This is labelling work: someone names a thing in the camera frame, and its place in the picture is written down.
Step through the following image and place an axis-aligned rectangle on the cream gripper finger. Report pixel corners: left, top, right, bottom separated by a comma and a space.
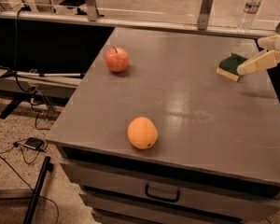
237, 50, 280, 76
258, 35, 280, 50

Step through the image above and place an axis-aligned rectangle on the green and yellow sponge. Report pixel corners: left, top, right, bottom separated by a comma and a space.
217, 53, 246, 82

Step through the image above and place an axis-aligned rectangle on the clear plastic water bottle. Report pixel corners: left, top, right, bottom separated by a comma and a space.
237, 0, 262, 33

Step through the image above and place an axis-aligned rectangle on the grey drawer cabinet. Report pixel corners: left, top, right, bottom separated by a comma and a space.
48, 28, 280, 224

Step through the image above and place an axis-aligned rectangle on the orange fruit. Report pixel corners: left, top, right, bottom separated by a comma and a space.
127, 117, 158, 149

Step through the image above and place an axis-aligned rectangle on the red apple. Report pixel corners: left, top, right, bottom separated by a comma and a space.
105, 47, 129, 73

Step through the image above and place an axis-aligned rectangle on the black desk panel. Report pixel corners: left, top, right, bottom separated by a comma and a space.
0, 18, 113, 74

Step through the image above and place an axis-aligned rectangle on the black metal stand leg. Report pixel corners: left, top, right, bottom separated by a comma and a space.
23, 156, 53, 224

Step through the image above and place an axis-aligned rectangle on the small black power adapter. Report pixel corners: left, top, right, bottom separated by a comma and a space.
23, 137, 44, 151

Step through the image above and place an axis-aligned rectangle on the grey metal rail post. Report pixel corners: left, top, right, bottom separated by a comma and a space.
197, 0, 214, 31
85, 0, 99, 21

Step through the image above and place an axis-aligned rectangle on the black drawer handle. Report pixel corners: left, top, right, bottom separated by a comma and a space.
144, 184, 180, 203

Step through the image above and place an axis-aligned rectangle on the black floor cable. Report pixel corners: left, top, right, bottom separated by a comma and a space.
0, 146, 60, 224

